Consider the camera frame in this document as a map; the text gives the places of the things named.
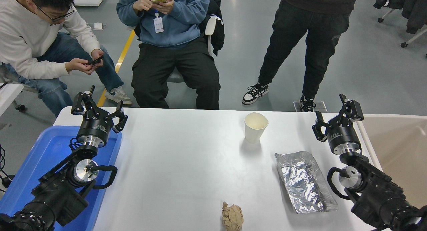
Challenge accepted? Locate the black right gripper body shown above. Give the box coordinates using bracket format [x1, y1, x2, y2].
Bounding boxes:
[327, 119, 361, 151]

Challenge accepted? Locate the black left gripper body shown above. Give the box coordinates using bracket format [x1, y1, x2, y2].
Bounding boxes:
[77, 110, 113, 140]

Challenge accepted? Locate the white paper cup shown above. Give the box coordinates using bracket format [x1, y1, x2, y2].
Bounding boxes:
[244, 112, 269, 144]

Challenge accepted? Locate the crumpled tan paper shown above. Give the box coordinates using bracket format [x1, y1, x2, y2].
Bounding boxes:
[222, 201, 244, 231]

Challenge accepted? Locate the black-phone person's right hand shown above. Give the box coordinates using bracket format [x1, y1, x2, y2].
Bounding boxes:
[66, 58, 95, 75]

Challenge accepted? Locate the black-phone person's left hand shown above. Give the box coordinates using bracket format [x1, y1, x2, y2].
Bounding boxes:
[91, 49, 104, 67]

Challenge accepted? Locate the gold-phone person's right hand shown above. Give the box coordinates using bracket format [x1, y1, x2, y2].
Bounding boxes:
[132, 0, 159, 15]

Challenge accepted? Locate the gold-phone person's left hand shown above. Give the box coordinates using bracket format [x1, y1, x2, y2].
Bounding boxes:
[154, 0, 174, 15]

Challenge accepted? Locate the crinkled foil tray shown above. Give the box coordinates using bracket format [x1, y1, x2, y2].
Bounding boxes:
[275, 151, 339, 214]

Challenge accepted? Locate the large pale bin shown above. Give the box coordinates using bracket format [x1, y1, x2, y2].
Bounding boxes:
[356, 114, 427, 211]

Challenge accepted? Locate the blue plastic tray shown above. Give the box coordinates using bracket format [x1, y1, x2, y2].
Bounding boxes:
[0, 125, 123, 231]

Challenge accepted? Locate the grey wheeled chair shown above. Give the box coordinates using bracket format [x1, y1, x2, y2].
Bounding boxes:
[0, 63, 38, 112]

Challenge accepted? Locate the person with gold phone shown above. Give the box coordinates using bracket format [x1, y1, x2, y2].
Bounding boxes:
[116, 0, 221, 110]

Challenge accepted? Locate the person in black-white sneakers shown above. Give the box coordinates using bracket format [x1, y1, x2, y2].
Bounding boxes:
[242, 0, 362, 112]

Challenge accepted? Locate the person with black phone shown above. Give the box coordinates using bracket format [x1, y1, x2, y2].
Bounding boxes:
[0, 0, 133, 117]

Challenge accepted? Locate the white wheeled chair base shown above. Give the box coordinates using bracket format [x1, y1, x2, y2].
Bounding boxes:
[378, 8, 427, 58]

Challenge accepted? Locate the dark hanging coat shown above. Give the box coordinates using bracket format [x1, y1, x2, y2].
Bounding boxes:
[374, 0, 427, 34]

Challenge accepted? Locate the black jacket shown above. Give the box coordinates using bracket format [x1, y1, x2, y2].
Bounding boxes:
[199, 0, 225, 56]

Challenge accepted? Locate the grey chair with white armrest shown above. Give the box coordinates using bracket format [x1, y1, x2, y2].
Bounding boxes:
[166, 15, 223, 83]

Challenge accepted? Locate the black cable bundle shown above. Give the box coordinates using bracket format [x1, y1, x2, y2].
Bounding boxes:
[0, 145, 16, 189]

